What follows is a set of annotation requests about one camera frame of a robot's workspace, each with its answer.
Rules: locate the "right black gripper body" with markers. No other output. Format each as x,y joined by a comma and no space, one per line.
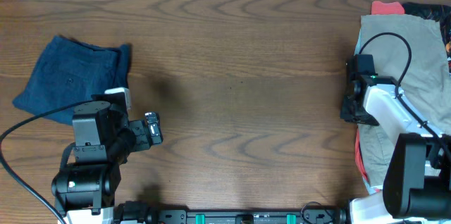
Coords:
351,111

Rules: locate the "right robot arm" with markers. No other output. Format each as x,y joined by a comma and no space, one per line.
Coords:
417,183

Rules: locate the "red garment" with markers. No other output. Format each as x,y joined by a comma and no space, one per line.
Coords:
391,8

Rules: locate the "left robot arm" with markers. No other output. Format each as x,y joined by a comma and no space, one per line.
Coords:
89,174

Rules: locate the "folded navy blue shorts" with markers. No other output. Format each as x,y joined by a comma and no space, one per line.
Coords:
68,72

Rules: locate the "khaki cargo shorts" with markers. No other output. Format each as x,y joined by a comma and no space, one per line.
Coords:
411,45

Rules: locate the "black printed shirt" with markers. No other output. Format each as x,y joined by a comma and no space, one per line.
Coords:
436,12

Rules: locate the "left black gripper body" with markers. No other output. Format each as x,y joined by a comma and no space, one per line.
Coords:
142,139

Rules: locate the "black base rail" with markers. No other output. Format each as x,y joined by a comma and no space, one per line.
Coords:
311,213

